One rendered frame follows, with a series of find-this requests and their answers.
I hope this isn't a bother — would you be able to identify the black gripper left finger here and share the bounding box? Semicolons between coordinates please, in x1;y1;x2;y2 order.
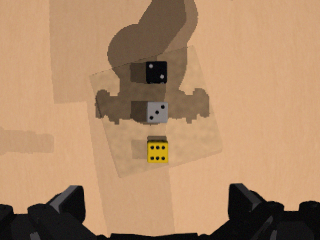
0;185;110;240

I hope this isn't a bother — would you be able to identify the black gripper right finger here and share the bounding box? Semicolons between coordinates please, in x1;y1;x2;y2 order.
194;183;320;240

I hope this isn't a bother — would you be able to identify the white die with black pips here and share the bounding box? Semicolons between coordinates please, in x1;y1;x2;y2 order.
146;102;168;123

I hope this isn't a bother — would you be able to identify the translucent tan mat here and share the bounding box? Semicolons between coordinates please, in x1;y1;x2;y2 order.
91;45;223;178

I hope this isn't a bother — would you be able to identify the yellow die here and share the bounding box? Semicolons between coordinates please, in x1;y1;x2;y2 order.
147;140;168;163

